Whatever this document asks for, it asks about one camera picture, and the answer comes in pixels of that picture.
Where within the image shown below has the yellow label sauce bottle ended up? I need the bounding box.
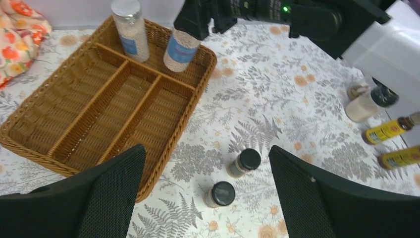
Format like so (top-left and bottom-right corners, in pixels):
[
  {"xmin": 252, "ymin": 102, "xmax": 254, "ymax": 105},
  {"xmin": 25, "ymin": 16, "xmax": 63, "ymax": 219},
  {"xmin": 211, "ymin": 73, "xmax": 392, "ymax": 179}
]
[{"xmin": 362, "ymin": 112, "xmax": 420, "ymax": 145}]

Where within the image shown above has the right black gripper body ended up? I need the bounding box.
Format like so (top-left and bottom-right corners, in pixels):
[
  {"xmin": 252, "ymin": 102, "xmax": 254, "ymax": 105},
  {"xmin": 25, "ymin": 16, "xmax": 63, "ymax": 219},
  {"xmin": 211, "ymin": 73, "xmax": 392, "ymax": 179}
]
[{"xmin": 174, "ymin": 0, "xmax": 237, "ymax": 41}]

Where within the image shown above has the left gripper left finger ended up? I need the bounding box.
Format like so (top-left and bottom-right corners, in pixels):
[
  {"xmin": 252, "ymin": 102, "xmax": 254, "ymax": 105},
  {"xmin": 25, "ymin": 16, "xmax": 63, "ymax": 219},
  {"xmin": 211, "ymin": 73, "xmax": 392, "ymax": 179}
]
[{"xmin": 0, "ymin": 144, "xmax": 146, "ymax": 238}]

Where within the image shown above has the blue label pellet jar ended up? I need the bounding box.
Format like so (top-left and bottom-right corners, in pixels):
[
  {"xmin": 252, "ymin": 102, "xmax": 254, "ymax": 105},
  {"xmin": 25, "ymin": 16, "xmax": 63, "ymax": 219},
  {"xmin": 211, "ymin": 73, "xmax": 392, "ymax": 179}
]
[
  {"xmin": 110, "ymin": 0, "xmax": 150, "ymax": 62},
  {"xmin": 163, "ymin": 28, "xmax": 201, "ymax": 72}
]

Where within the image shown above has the dark spice jar right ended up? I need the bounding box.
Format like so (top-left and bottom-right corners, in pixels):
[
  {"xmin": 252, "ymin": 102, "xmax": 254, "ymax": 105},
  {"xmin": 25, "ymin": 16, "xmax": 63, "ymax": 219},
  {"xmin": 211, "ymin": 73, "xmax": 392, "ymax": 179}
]
[{"xmin": 227, "ymin": 148, "xmax": 261, "ymax": 178}]

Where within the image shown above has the dark spice jar left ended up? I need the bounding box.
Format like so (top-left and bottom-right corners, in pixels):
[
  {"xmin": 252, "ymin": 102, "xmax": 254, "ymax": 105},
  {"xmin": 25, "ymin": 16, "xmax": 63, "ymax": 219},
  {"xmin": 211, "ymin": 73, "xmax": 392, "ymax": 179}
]
[{"xmin": 203, "ymin": 181, "xmax": 236, "ymax": 208}]

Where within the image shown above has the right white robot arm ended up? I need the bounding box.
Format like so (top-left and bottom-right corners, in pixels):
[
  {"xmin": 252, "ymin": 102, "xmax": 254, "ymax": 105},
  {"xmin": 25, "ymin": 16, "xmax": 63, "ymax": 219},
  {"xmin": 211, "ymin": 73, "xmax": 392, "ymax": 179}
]
[{"xmin": 174, "ymin": 0, "xmax": 420, "ymax": 108}]

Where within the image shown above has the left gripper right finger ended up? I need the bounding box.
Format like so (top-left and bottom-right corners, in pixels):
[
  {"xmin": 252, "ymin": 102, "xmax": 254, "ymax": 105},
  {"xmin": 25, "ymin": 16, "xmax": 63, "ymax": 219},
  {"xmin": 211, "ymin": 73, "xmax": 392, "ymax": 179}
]
[{"xmin": 268, "ymin": 145, "xmax": 420, "ymax": 238}]

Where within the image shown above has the dark spice jar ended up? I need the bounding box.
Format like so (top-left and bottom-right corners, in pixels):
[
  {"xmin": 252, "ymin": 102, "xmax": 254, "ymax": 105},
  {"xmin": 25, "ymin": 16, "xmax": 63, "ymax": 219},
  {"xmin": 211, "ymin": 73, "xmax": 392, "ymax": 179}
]
[
  {"xmin": 203, "ymin": 181, "xmax": 236, "ymax": 208},
  {"xmin": 227, "ymin": 148, "xmax": 261, "ymax": 178}
]

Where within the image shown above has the brown wicker divided basket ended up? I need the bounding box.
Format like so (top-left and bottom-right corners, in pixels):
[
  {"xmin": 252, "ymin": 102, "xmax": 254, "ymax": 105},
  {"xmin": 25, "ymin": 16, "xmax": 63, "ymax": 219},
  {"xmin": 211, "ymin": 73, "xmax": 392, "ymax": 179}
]
[{"xmin": 0, "ymin": 17, "xmax": 217, "ymax": 202}]

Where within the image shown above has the orange floral cloth bag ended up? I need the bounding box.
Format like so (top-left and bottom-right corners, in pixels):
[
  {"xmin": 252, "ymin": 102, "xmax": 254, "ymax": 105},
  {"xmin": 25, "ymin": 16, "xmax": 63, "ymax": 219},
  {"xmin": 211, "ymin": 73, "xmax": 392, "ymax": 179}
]
[{"xmin": 0, "ymin": 0, "xmax": 52, "ymax": 90}]

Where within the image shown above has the floral patterned table mat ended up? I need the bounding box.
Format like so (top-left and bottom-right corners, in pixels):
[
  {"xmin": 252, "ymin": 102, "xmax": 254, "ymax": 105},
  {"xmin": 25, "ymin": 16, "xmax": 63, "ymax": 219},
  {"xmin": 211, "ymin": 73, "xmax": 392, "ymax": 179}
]
[{"xmin": 0, "ymin": 23, "xmax": 420, "ymax": 238}]

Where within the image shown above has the black cap grinder bottle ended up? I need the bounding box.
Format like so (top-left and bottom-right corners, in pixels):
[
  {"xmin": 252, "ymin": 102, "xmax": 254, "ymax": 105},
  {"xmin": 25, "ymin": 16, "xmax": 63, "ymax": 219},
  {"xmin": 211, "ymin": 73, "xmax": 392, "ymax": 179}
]
[{"xmin": 345, "ymin": 85, "xmax": 399, "ymax": 122}]

